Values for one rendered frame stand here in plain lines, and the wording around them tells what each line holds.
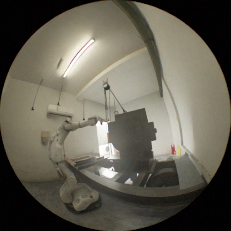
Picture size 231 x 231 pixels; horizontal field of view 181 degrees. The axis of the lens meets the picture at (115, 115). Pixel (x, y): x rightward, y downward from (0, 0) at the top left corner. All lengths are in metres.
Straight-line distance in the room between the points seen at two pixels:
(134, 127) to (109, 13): 1.86
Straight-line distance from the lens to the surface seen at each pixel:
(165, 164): 1.54
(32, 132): 2.42
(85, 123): 0.81
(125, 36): 1.67
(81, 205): 1.38
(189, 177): 1.00
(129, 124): 0.94
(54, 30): 1.79
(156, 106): 3.42
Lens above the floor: 1.30
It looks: 15 degrees up
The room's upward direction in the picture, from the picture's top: 8 degrees counter-clockwise
